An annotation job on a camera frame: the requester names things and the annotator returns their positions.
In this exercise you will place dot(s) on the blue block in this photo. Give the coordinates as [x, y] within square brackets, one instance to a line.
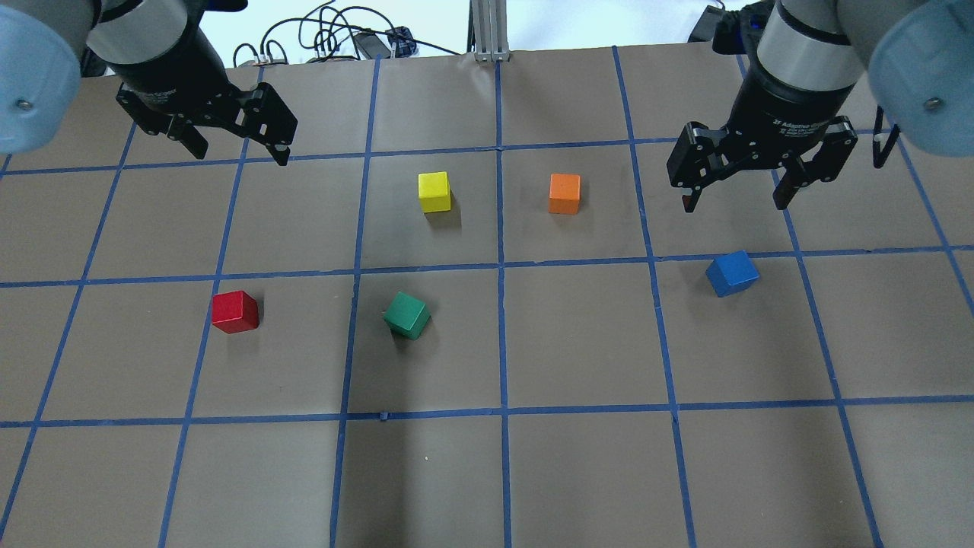
[732, 273]

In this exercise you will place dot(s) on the orange block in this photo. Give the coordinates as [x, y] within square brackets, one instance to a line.
[564, 194]

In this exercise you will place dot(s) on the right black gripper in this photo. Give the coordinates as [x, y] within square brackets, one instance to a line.
[791, 103]

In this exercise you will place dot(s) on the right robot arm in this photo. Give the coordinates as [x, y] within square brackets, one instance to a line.
[805, 58]

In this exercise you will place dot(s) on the red block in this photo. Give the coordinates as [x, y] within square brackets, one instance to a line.
[234, 312]

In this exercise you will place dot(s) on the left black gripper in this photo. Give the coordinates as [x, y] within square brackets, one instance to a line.
[169, 67]

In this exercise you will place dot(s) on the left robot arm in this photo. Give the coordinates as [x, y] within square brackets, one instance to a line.
[44, 45]

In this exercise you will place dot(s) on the yellow block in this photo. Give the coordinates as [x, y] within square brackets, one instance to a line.
[434, 192]

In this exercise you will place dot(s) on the aluminium frame post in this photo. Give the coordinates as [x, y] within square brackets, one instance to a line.
[487, 31]

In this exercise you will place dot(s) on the black power adapter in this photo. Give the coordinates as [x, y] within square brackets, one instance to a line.
[372, 44]

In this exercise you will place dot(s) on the green block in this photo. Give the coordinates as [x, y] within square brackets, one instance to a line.
[407, 316]

